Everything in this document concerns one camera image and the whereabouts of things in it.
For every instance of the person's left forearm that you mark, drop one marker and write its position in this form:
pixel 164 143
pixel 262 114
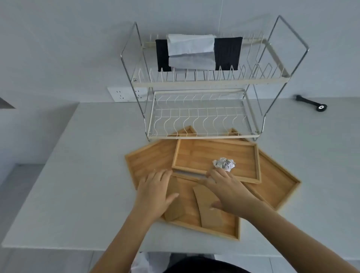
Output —
pixel 126 242

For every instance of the black ribbed cloth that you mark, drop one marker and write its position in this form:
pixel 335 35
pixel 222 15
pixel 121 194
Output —
pixel 227 53

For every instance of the white folded cloth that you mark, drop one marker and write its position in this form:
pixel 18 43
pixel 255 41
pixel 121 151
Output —
pixel 191 45

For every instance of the white wall socket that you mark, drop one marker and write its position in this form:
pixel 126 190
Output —
pixel 121 94

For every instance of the person's left hand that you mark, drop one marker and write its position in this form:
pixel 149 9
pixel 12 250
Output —
pixel 154 194

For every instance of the person's right hand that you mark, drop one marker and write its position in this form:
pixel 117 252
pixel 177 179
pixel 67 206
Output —
pixel 233 194

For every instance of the black shirt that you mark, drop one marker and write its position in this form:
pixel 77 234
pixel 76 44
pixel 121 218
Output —
pixel 202 267

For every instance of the white plastic trash bag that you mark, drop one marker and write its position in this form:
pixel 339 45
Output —
pixel 140 264

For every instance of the light wooden tray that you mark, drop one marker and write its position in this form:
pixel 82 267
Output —
pixel 275 180
pixel 229 225
pixel 146 163
pixel 197 154

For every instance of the person's right forearm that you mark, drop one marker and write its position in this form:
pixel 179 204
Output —
pixel 295 244

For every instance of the white wire dish rack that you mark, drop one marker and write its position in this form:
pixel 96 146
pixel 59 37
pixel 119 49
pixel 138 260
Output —
pixel 211 82

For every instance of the white paper ball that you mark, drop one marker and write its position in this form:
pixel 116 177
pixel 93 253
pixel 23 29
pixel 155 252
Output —
pixel 223 164

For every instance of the white table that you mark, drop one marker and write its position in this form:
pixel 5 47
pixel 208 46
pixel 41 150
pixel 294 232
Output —
pixel 84 168

